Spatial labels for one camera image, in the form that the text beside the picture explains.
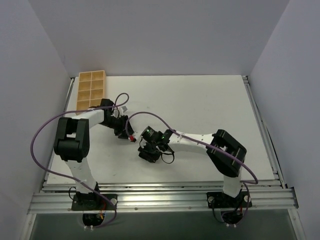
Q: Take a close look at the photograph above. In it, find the black underwear with beige waistband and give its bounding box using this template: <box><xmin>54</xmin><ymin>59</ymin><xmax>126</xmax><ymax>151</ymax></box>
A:
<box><xmin>138</xmin><ymin>148</ymin><xmax>161</xmax><ymax>163</ymax></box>

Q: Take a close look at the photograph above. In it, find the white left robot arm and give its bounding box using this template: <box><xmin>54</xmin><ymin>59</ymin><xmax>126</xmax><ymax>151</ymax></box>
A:
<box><xmin>53</xmin><ymin>106</ymin><xmax>134</xmax><ymax>210</ymax></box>

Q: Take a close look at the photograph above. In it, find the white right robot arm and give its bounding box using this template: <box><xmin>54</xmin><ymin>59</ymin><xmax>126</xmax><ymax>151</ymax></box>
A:
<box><xmin>134</xmin><ymin>126</ymin><xmax>247</xmax><ymax>207</ymax></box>

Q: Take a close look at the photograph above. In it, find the wooden compartment tray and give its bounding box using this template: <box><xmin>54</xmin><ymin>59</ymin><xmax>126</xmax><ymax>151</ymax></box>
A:
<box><xmin>76</xmin><ymin>70</ymin><xmax>107</xmax><ymax>111</ymax></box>

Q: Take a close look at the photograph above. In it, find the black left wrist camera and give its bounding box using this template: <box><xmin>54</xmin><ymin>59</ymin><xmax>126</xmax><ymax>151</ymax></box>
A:
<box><xmin>99</xmin><ymin>98</ymin><xmax>115</xmax><ymax>109</ymax></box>

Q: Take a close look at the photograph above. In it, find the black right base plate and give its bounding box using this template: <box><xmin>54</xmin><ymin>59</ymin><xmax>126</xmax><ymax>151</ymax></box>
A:
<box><xmin>206</xmin><ymin>191</ymin><xmax>253</xmax><ymax>209</ymax></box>

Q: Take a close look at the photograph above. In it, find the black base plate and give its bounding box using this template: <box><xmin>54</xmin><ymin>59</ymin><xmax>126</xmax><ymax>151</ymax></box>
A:
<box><xmin>206</xmin><ymin>191</ymin><xmax>253</xmax><ymax>209</ymax></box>
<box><xmin>71</xmin><ymin>192</ymin><xmax>118</xmax><ymax>211</ymax></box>

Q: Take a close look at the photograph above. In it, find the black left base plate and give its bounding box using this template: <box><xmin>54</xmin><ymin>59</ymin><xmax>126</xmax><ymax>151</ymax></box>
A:
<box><xmin>71</xmin><ymin>192</ymin><xmax>118</xmax><ymax>211</ymax></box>

